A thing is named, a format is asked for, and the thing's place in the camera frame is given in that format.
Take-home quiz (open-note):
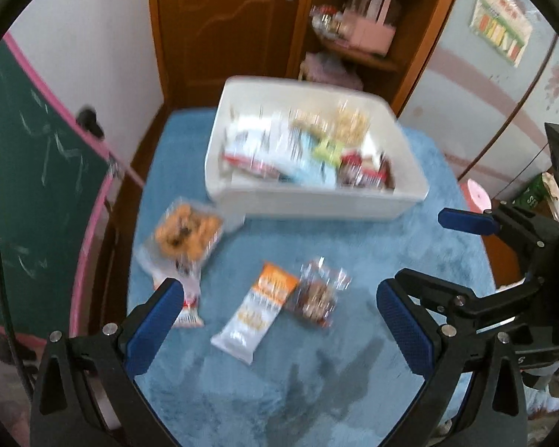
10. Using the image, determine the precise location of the clear brown snack packet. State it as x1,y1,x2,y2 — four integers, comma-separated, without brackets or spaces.
286,257,354,329

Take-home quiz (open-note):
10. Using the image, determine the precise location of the pink folded cloth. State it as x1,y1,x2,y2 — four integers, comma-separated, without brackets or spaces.
300,52,365,92

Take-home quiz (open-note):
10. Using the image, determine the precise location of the black chalkboard clamp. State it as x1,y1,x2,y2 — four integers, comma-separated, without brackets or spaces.
77,108,106,140

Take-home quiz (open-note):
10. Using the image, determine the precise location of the orange and white bar packet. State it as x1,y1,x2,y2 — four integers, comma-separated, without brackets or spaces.
210,263,301,367

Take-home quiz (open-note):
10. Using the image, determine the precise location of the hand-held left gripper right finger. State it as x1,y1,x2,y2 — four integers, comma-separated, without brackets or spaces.
376,278,528,447

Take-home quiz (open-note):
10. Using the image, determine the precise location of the green chalkboard with pink frame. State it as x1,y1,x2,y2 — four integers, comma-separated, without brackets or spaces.
0,32,137,337

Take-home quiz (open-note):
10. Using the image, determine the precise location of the colourful wall poster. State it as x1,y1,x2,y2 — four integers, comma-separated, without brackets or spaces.
469,0,534,69

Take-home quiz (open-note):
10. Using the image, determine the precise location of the pile of mixed snack packets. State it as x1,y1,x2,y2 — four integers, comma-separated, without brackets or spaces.
221,100,397,193

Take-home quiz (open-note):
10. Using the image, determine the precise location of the pink storage box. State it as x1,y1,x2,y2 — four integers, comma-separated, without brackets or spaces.
349,0,398,55

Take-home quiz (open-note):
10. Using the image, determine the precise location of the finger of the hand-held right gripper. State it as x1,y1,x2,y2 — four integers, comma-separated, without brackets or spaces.
438,207,559,264
395,267,548,333

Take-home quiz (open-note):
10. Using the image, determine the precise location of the pink plastic stool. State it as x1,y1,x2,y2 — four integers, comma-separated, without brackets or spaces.
461,178,493,218

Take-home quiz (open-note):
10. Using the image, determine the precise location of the green bag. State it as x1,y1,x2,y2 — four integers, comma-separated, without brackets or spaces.
512,172,559,221

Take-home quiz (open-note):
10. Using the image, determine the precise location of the pale wardrobe with pink stripes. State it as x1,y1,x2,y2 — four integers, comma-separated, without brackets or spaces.
398,0,559,202

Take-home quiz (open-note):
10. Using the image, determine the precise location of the white plastic bin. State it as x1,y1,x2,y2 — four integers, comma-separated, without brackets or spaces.
204,76,430,222

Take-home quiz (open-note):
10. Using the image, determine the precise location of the wooden shelf cabinet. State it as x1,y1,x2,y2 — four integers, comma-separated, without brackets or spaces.
286,0,467,113

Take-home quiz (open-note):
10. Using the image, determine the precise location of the small red white snack packet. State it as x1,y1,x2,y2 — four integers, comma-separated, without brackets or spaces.
154,261,205,329

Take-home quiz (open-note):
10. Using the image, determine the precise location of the clear cookie packet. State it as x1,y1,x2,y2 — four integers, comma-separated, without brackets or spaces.
137,198,225,285

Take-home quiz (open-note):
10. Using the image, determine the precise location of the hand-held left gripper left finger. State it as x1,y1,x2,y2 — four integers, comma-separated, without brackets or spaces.
30,278,186,447

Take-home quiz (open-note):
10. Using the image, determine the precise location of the cluster of small jars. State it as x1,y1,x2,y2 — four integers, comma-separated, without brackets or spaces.
309,4,351,41

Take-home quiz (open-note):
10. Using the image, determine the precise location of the wooden door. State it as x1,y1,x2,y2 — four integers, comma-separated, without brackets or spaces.
148,0,309,111

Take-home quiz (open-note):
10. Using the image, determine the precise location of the black cable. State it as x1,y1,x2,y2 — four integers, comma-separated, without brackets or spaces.
0,199,39,407

